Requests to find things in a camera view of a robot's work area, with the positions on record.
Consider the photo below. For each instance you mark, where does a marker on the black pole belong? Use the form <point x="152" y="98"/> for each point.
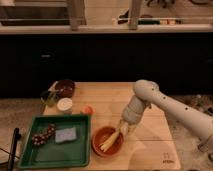
<point x="16" y="137"/>

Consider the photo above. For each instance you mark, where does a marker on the yellow banana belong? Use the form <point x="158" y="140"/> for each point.
<point x="109" y="142"/>

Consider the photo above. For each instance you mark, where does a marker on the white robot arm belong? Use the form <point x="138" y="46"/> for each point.
<point x="147" y="92"/>

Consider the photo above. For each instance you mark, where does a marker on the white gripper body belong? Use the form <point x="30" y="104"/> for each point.
<point x="134" y="110"/>

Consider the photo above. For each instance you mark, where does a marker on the blue sponge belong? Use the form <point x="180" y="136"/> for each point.
<point x="63" y="135"/>

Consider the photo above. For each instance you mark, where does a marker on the green tray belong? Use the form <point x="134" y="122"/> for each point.
<point x="53" y="154"/>

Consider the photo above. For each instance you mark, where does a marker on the wooden board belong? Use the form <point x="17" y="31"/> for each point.
<point x="149" y="147"/>

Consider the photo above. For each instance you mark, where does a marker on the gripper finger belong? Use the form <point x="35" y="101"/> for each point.
<point x="124" y="128"/>

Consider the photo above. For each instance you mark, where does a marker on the bunch of red grapes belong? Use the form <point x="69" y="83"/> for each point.
<point x="41" y="138"/>

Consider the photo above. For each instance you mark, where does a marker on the orange fruit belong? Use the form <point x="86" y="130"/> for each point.
<point x="88" y="110"/>

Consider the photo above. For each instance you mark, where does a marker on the dark red bowl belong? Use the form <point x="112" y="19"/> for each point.
<point x="65" y="88"/>

